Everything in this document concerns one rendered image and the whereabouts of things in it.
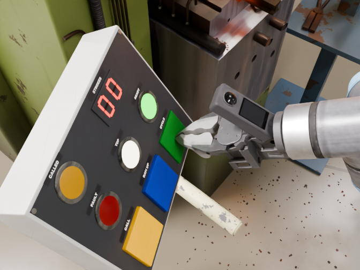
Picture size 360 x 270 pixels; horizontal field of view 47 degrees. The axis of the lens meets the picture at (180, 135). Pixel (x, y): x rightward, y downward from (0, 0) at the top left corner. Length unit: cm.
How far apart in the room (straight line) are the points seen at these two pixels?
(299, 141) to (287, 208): 123
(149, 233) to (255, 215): 115
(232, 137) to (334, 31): 86
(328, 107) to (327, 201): 130
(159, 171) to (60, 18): 36
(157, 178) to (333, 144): 29
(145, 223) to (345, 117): 35
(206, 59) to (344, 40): 56
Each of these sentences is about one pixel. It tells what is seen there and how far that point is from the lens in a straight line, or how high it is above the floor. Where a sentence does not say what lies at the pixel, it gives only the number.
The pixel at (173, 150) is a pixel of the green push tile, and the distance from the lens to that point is 78.
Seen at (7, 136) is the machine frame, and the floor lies 37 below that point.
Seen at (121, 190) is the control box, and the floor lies 108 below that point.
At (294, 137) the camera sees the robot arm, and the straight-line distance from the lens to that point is 66.
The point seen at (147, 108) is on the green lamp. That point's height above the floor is 109.
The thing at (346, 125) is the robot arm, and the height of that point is 118.
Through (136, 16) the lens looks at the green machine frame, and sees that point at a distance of 104.
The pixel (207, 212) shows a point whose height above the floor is 63.
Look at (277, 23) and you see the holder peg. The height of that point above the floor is 88.
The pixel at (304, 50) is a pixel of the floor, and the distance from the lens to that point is 242.
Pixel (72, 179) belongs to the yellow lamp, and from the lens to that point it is 59.
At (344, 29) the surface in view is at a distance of 151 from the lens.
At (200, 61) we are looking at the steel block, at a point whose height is 87.
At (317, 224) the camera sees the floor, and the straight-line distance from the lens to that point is 188.
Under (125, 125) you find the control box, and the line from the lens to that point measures 68.
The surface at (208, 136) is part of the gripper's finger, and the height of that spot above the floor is 106.
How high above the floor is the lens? 168
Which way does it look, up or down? 58 degrees down
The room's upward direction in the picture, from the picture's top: straight up
